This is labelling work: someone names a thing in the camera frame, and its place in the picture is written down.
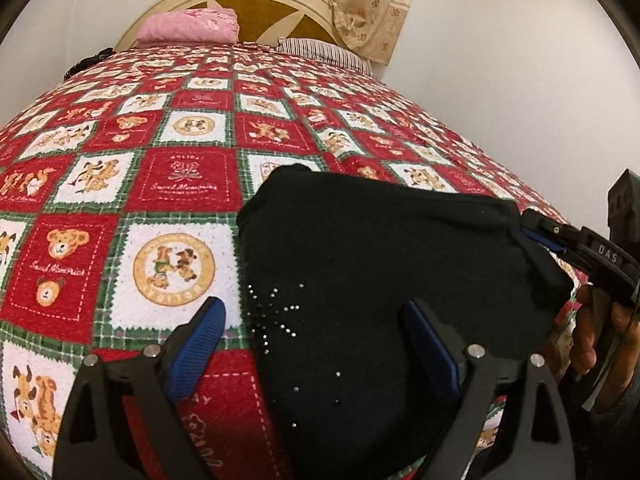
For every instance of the pink folded blanket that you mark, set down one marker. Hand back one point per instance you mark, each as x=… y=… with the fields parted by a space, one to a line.
x=191 y=26

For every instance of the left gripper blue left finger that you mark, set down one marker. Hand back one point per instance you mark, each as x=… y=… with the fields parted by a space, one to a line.
x=189 y=347

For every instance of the red patchwork bear bedsheet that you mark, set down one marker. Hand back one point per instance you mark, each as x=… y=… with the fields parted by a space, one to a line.
x=119 y=191

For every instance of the cream wooden headboard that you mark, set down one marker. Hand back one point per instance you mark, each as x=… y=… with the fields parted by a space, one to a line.
x=261 y=21

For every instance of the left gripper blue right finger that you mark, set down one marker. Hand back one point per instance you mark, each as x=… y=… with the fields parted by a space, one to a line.
x=446 y=342

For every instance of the black pants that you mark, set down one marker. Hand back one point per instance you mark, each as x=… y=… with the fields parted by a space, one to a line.
x=331 y=264

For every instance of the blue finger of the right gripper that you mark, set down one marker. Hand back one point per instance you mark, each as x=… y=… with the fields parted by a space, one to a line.
x=562 y=239

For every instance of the black object beside bed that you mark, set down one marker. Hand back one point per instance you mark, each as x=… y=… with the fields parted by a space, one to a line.
x=86 y=63

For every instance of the striped pillow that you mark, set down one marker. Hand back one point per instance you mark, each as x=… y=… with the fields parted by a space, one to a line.
x=325 y=52

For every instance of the person's right hand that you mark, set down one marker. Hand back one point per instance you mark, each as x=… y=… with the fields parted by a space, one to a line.
x=614 y=347

